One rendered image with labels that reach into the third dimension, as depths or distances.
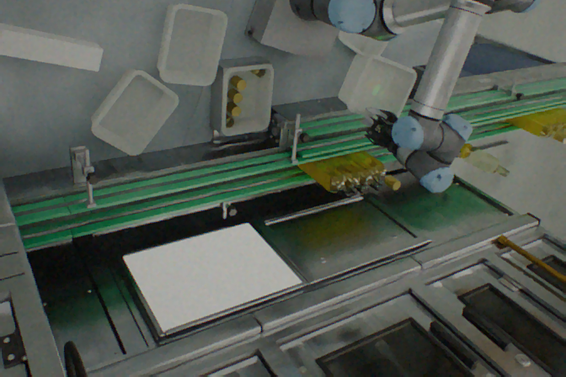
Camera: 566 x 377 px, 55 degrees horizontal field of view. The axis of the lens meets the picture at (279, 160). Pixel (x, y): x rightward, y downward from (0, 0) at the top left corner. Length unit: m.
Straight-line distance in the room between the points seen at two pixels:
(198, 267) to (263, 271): 0.18
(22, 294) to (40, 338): 0.11
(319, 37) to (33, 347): 1.24
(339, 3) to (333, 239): 0.71
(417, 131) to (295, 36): 0.60
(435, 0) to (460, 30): 0.24
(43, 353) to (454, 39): 0.99
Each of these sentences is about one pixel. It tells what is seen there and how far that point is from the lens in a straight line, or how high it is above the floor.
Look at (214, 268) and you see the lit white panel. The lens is 1.55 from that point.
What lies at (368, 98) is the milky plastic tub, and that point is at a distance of 1.70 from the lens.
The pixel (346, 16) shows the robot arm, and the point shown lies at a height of 1.08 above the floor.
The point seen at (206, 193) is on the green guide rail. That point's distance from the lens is 1.70.
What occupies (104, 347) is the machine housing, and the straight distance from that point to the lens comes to 1.41.
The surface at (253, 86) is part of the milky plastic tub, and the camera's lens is 1.79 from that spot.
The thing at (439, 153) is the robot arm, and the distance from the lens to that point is 1.40.
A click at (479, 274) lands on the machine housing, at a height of 1.47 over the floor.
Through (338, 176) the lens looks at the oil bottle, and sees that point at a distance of 1.74.
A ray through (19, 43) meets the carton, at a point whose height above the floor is 0.81.
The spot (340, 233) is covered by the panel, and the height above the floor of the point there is 1.16.
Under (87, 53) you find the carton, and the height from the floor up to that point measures 0.81.
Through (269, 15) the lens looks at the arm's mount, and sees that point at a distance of 1.64.
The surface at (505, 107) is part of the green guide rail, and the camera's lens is 2.54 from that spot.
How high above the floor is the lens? 2.21
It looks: 47 degrees down
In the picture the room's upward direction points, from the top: 130 degrees clockwise
